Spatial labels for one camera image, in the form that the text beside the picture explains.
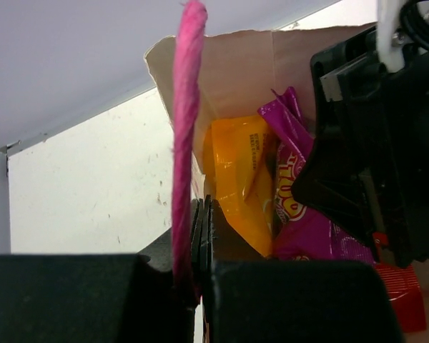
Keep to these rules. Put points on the orange snack bag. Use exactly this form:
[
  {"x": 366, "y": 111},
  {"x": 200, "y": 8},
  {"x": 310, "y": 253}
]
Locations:
[{"x": 239, "y": 164}]

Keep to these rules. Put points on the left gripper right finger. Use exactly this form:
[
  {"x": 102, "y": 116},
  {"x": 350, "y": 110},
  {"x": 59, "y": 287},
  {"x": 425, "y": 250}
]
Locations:
[{"x": 248, "y": 298}]

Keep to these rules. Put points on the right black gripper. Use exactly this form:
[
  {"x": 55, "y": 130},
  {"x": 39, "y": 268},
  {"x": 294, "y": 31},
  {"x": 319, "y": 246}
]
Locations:
[{"x": 368, "y": 171}]

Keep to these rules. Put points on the pink and tan paper bag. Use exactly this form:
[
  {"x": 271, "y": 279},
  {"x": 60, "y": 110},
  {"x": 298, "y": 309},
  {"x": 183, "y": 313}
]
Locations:
[{"x": 238, "y": 72}]

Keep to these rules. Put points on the magenta snack pack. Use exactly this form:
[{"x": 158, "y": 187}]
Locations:
[{"x": 302, "y": 232}]

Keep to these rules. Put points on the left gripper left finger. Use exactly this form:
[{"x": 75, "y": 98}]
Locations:
[{"x": 93, "y": 297}]

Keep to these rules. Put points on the red snack pack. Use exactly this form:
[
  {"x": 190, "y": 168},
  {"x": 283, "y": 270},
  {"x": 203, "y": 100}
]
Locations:
[{"x": 405, "y": 296}]

